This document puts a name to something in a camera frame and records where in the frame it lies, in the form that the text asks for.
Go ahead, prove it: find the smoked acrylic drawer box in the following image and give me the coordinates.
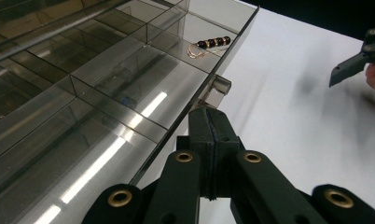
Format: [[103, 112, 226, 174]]
[[0, 0, 189, 68]]

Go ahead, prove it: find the smoked acrylic compartment drawer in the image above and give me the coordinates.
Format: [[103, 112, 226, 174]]
[[0, 0, 261, 224]]

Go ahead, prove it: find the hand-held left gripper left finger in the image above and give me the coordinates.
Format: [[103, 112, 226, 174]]
[[175, 106, 215, 201]]

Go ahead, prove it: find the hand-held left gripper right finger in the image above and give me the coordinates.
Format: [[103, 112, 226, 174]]
[[211, 108, 245, 201]]

